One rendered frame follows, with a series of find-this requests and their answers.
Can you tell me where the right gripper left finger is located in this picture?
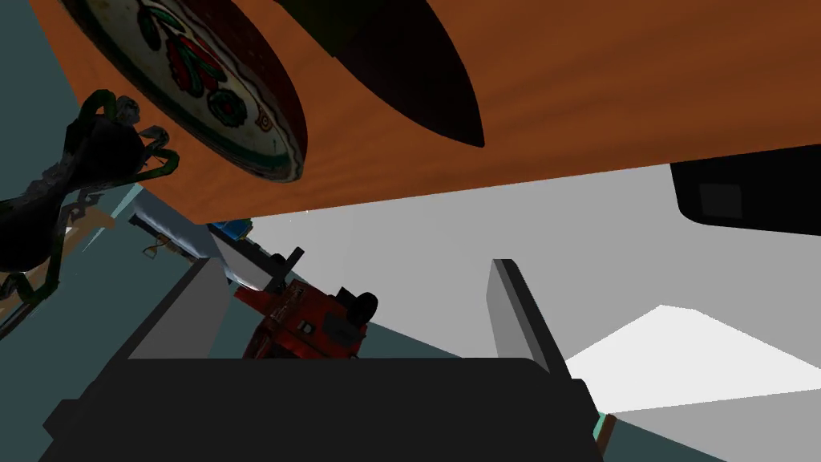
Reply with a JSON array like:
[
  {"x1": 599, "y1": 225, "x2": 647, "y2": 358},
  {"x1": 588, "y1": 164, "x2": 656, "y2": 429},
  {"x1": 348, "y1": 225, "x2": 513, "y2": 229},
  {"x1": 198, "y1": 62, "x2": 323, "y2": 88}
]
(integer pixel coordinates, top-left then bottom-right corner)
[{"x1": 127, "y1": 257, "x2": 233, "y2": 360}]

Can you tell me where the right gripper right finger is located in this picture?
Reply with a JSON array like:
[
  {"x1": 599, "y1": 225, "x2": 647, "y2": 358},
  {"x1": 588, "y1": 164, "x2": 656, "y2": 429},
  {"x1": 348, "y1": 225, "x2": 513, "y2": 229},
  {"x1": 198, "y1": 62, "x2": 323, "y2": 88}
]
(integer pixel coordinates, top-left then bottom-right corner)
[{"x1": 484, "y1": 258, "x2": 572, "y2": 381}]

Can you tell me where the red and black machine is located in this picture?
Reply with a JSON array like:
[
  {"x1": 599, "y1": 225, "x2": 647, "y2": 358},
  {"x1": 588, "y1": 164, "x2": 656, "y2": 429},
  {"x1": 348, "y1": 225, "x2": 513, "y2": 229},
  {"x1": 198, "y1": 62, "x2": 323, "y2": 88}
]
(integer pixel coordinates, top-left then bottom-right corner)
[{"x1": 241, "y1": 246, "x2": 380, "y2": 360}]

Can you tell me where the black vase with green tendrils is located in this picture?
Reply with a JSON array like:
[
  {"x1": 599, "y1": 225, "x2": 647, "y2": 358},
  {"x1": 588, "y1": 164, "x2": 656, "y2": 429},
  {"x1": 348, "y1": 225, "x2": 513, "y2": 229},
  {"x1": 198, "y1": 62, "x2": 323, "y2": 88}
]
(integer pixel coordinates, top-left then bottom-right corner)
[{"x1": 0, "y1": 89, "x2": 181, "y2": 322}]

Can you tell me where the orange wooden table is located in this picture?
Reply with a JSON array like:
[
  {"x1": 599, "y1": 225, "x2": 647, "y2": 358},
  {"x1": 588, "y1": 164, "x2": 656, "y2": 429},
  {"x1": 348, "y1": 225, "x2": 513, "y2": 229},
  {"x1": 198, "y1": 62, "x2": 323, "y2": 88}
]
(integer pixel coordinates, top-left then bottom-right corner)
[{"x1": 28, "y1": 0, "x2": 821, "y2": 225}]

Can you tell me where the white floral painted plate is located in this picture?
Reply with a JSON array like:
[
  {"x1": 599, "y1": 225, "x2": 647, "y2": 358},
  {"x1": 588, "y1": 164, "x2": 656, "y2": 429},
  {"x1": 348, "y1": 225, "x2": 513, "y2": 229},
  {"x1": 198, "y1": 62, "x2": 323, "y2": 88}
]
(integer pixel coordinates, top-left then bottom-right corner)
[{"x1": 60, "y1": 0, "x2": 309, "y2": 184}]

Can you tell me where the black rounded box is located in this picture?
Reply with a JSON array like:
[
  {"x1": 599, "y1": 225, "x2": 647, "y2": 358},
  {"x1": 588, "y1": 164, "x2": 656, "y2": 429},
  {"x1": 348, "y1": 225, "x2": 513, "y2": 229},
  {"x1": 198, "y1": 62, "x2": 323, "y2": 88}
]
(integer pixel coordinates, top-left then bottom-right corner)
[{"x1": 669, "y1": 144, "x2": 821, "y2": 237}]

